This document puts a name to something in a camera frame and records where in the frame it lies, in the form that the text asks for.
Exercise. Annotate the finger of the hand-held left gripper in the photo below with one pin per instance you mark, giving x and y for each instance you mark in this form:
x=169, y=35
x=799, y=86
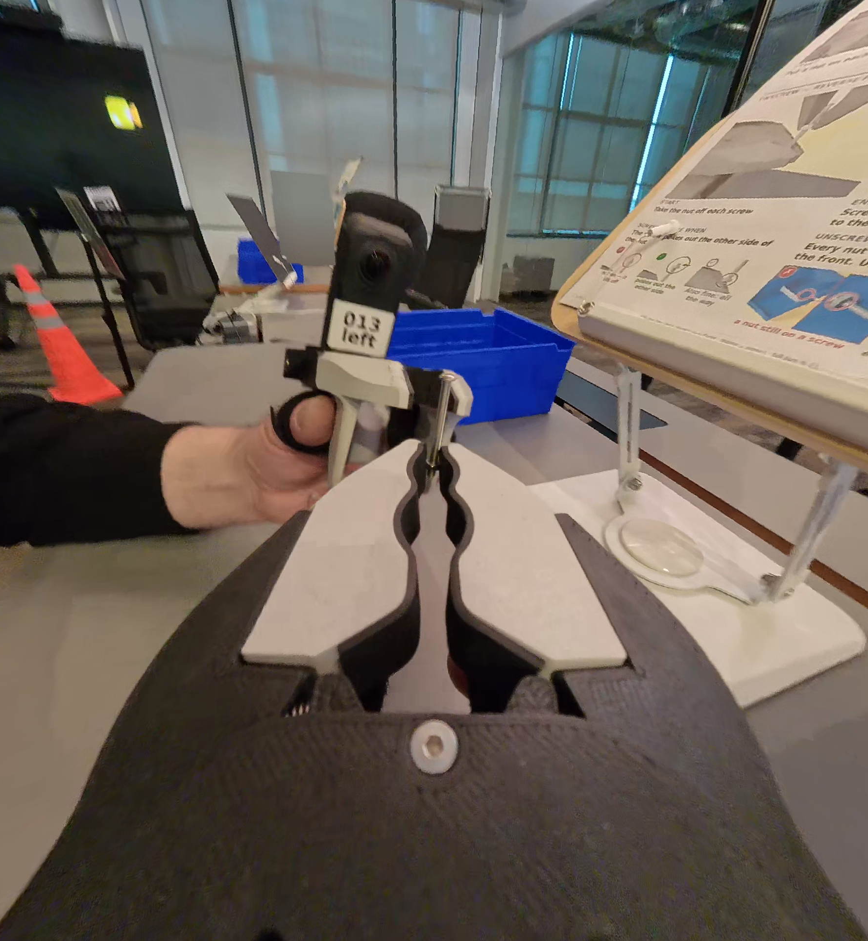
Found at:
x=360, y=378
x=462, y=401

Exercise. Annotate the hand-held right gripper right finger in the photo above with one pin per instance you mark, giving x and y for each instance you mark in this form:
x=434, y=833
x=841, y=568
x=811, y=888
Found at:
x=529, y=581

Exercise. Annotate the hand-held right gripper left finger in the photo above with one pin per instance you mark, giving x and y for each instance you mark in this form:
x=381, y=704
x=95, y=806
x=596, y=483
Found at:
x=331, y=581

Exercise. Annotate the long metal screw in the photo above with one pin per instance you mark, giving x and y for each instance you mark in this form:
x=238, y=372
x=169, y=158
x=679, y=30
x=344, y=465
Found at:
x=443, y=419

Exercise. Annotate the person's left forearm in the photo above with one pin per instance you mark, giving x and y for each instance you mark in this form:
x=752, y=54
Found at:
x=59, y=470

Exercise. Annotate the person's left hand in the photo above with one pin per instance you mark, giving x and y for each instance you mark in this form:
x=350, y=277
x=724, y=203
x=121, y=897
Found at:
x=243, y=470

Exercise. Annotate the blue plastic bin with dividers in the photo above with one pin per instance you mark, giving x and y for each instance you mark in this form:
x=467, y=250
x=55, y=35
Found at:
x=507, y=367

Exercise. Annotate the small blue storage bin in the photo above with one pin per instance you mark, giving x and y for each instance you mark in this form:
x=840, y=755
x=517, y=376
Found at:
x=254, y=264

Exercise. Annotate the wooden display board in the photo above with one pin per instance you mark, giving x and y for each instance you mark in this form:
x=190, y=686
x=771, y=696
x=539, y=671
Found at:
x=565, y=310

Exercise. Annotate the black mesh office chair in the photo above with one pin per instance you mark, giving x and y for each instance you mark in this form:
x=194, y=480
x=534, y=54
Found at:
x=162, y=279

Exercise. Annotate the orange traffic cone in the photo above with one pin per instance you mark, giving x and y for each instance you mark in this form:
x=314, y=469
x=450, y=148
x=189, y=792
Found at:
x=66, y=353

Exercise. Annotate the white framed instruction sheet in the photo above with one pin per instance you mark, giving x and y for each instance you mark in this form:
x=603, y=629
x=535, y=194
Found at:
x=772, y=220

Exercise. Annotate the black display panel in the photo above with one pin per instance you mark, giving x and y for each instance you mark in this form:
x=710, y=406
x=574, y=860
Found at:
x=37, y=110

